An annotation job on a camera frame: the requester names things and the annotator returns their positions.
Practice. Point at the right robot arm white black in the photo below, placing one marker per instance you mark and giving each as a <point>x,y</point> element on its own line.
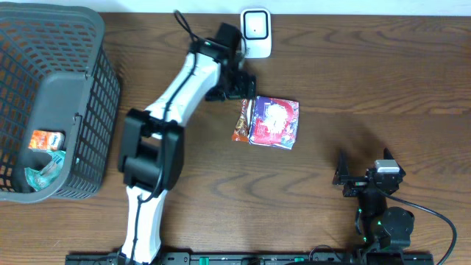
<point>386,231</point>

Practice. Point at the teal snack packet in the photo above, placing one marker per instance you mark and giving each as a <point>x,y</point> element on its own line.
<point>41,179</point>

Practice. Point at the small orange snack packet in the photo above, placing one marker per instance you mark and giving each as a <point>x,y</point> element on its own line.
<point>46,140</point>

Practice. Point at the dark grey plastic basket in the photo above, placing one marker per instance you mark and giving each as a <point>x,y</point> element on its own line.
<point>55,76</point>

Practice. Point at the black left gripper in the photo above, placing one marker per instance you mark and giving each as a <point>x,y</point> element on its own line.
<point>238,87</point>

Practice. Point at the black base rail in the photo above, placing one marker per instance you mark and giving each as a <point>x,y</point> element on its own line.
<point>184,258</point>

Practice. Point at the purple red snack bag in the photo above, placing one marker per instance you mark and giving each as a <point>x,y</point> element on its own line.
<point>274,122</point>

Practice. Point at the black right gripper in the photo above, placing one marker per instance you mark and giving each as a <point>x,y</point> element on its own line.
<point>356,184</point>

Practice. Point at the red orange candy bar wrapper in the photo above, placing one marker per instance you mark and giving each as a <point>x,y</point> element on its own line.
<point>243,125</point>

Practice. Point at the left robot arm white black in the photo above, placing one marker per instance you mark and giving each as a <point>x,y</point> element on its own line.
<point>152,150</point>

